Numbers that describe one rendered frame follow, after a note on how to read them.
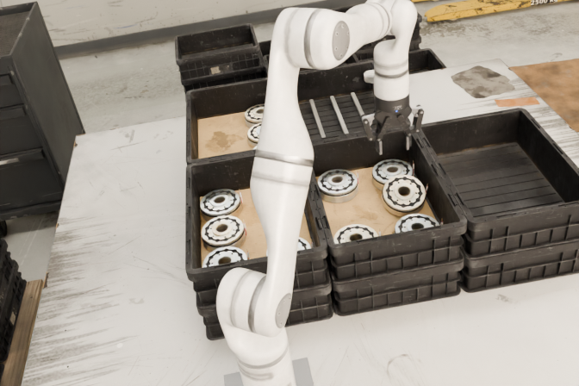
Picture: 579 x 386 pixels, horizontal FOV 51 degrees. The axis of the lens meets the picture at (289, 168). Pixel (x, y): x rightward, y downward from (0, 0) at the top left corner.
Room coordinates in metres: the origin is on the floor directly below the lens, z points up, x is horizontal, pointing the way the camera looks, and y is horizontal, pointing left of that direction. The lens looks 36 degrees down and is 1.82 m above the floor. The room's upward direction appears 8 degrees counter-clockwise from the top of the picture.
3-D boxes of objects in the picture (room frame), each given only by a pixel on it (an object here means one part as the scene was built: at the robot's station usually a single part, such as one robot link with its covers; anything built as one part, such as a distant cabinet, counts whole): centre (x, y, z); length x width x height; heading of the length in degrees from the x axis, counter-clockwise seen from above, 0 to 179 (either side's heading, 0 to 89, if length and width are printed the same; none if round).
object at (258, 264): (1.10, 0.10, 0.92); 0.40 x 0.30 x 0.02; 3
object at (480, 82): (1.89, -0.72, 0.71); 0.22 x 0.19 x 0.01; 5
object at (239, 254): (0.99, 0.17, 0.86); 0.10 x 0.10 x 0.01
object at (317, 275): (1.10, 0.10, 0.87); 0.40 x 0.30 x 0.11; 3
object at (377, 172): (1.23, -0.26, 0.86); 0.10 x 0.10 x 0.01
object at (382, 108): (1.13, -0.24, 1.12); 0.08 x 0.08 x 0.09
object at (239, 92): (1.50, 0.12, 0.87); 0.40 x 0.30 x 0.11; 3
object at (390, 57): (1.12, -0.24, 1.28); 0.09 x 0.07 x 0.15; 55
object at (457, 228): (1.12, -0.20, 0.92); 0.40 x 0.30 x 0.02; 3
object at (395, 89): (1.15, -0.24, 1.19); 0.11 x 0.09 x 0.06; 2
